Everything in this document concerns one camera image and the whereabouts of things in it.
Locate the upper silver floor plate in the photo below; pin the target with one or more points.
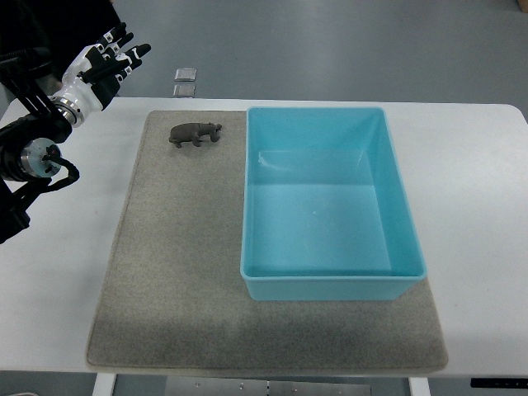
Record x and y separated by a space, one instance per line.
185 75

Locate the silver floor plate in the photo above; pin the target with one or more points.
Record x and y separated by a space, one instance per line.
185 90
185 75

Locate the lower silver floor plate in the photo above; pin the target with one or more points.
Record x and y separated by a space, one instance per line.
185 90

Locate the blue plastic box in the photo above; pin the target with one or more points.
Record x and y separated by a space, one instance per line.
325 214

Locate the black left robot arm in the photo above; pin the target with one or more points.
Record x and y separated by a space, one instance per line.
61 60

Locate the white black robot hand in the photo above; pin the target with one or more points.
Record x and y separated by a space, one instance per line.
94 78

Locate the black table control panel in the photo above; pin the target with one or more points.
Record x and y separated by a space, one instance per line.
499 383

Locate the metal table frame bracket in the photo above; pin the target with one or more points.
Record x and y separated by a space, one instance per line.
211 386

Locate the brown toy hippo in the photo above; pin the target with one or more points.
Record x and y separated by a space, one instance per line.
192 132

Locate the grey felt mat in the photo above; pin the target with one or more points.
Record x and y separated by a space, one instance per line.
174 298

